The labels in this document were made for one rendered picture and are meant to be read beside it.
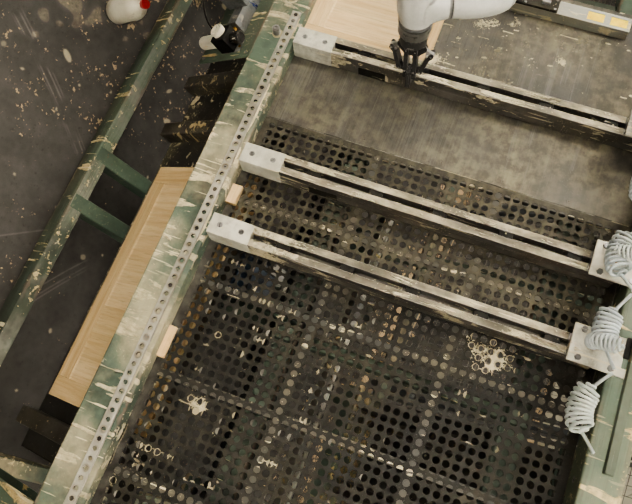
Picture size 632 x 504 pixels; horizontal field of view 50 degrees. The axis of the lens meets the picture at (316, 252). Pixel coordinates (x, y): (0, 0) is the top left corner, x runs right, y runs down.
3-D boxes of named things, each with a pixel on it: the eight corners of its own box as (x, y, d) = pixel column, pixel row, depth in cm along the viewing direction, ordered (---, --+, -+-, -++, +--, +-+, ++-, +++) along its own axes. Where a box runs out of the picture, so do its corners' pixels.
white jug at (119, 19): (112, -8, 259) (142, -17, 246) (131, 10, 266) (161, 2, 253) (100, 12, 257) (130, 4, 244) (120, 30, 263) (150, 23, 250)
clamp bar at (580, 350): (222, 215, 195) (203, 179, 173) (637, 355, 174) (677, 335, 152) (208, 246, 192) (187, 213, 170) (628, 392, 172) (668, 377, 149)
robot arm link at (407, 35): (427, 35, 171) (425, 49, 176) (438, 7, 173) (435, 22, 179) (393, 26, 172) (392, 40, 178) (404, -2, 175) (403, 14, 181)
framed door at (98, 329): (164, 170, 255) (160, 166, 254) (267, 171, 219) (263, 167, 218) (53, 395, 229) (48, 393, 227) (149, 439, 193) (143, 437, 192)
